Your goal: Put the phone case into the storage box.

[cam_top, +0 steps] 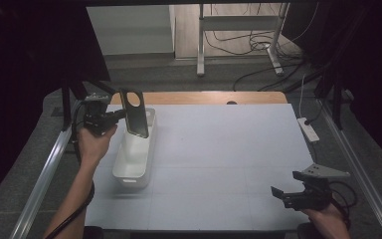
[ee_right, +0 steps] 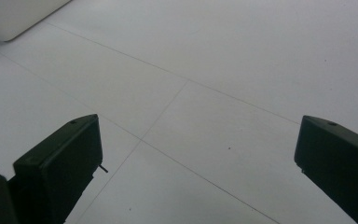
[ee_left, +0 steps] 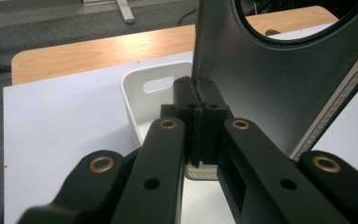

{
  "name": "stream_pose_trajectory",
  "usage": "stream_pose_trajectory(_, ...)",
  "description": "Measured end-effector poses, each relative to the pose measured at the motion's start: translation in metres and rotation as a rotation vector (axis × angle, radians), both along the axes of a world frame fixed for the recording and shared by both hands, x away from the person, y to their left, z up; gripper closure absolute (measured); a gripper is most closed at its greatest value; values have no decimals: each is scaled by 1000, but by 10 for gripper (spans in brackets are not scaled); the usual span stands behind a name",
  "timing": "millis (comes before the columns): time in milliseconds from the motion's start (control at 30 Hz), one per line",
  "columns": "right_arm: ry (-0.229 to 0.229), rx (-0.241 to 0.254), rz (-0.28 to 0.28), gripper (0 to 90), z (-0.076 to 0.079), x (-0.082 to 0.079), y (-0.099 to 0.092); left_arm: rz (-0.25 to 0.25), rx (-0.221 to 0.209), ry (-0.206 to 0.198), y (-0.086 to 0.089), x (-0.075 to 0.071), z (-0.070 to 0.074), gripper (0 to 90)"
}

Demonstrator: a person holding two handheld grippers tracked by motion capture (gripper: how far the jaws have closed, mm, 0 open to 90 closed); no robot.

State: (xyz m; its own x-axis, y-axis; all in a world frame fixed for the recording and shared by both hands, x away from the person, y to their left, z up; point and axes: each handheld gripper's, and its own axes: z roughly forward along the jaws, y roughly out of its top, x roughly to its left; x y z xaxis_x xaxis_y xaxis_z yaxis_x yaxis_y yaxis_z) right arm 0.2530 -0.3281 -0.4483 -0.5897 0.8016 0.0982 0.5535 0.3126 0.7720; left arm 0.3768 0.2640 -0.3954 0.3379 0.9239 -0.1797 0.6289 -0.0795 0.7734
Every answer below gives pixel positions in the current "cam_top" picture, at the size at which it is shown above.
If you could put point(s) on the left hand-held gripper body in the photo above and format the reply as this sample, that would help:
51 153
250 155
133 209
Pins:
96 116

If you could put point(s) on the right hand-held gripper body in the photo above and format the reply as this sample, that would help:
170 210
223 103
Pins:
311 198

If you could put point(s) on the grey phone case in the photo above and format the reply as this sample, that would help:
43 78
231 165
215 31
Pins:
137 119

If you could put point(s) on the white plastic storage box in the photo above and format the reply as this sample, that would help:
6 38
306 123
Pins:
132 159

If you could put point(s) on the person's right hand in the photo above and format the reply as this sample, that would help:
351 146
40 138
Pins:
328 222

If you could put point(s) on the person's left hand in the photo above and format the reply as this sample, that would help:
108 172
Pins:
93 146

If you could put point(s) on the black metal stand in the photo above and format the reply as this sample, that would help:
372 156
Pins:
337 106
67 106

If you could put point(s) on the white power strip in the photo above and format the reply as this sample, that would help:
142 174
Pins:
308 130

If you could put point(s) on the white table mat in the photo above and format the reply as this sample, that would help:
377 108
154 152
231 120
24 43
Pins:
229 149

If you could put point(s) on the white cabinet panel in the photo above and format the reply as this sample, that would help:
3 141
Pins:
129 30

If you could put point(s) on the aluminium floor rail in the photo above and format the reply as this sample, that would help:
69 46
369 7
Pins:
361 172
43 182

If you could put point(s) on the white metal desk frame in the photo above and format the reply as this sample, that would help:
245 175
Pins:
238 22

